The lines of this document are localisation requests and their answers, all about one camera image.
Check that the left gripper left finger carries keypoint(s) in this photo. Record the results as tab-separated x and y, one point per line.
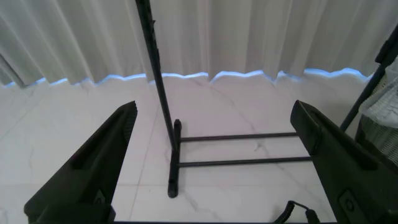
87	174

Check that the white laundry basket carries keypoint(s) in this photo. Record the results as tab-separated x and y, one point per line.
382	143

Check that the black clothes rack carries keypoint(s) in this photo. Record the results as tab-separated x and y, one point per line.
174	161

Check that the white curtain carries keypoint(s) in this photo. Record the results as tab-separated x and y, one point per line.
233	34

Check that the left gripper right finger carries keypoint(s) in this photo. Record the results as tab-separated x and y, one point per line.
348	174

